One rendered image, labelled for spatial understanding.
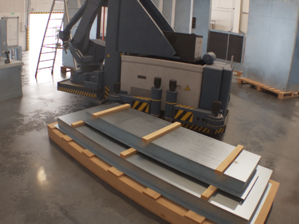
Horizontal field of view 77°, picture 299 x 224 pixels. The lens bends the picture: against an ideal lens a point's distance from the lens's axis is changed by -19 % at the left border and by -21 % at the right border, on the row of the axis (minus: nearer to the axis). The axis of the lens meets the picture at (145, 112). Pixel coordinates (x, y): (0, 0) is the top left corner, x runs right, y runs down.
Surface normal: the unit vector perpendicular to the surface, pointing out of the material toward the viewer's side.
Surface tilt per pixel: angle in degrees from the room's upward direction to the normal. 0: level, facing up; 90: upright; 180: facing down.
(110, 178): 90
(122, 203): 0
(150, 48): 90
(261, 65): 90
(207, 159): 0
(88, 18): 90
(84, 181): 0
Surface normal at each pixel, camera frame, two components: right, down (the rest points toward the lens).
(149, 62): -0.41, 0.30
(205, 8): -0.66, 0.22
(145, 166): 0.07, -0.93
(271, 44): -0.88, 0.12
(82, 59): 0.10, 0.36
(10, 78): 0.79, 0.26
